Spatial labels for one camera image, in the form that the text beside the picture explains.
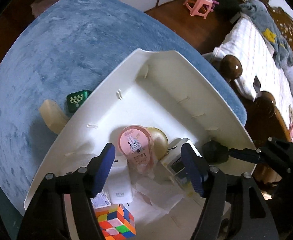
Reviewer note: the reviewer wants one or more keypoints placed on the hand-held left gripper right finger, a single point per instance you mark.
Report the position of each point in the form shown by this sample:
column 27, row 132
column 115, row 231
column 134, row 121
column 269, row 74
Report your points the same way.
column 194, row 170

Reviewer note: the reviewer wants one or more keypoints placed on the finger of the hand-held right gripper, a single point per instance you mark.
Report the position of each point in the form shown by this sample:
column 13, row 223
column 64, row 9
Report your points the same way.
column 246, row 155

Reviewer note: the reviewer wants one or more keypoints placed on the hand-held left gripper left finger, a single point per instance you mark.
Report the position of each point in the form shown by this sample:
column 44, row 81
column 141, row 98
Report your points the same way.
column 102, row 170

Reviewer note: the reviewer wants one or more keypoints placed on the white charger plug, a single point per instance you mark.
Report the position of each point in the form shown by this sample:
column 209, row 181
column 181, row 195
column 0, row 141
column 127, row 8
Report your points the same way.
column 120, row 182

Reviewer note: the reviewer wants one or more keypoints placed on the black lumpy object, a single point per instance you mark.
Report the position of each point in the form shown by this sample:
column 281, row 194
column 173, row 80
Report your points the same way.
column 215, row 152

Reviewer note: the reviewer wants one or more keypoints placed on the pink correction tape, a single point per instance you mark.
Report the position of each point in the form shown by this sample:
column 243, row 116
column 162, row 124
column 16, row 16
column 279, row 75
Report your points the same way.
column 136, row 145

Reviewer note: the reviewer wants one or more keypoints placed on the round gold tin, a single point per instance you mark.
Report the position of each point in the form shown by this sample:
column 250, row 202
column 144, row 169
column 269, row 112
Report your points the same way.
column 160, row 142

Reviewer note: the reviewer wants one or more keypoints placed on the white plastic bin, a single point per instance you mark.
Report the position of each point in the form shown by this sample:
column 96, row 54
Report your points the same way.
column 161, row 92

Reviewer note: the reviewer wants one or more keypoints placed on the white tissue paper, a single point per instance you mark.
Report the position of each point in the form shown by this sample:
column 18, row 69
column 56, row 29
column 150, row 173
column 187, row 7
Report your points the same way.
column 159, row 200

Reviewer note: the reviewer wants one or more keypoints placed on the multicoloured puzzle cube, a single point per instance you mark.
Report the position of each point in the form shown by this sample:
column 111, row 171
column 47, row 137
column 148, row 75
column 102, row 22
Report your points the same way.
column 116, row 221

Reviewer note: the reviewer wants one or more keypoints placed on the round wooden bedpost knob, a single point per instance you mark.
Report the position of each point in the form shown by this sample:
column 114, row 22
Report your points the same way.
column 232, row 66
column 265, row 102

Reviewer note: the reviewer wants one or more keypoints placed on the dark phone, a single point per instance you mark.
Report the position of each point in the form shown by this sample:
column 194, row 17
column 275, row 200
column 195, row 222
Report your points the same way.
column 257, row 83

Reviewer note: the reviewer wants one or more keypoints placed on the beige eraser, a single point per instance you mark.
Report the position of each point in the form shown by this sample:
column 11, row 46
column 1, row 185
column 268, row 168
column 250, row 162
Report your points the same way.
column 52, row 117

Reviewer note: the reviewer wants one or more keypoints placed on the green square box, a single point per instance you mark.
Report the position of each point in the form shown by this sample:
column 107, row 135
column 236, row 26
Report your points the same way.
column 77, row 100

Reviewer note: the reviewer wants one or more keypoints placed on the bed with white quilt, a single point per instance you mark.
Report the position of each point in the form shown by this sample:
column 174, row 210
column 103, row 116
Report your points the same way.
column 261, row 62

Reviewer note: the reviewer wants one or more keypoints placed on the grey-blue garment with yellow star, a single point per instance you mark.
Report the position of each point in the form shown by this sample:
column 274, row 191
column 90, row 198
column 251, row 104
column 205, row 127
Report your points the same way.
column 269, row 27

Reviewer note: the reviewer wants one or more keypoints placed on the pink plastic stool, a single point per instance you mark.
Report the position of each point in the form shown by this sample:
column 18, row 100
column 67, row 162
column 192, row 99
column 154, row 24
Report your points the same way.
column 199, row 3

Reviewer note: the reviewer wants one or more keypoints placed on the pink folded cloth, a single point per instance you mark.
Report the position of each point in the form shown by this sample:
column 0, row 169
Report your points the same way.
column 44, row 2

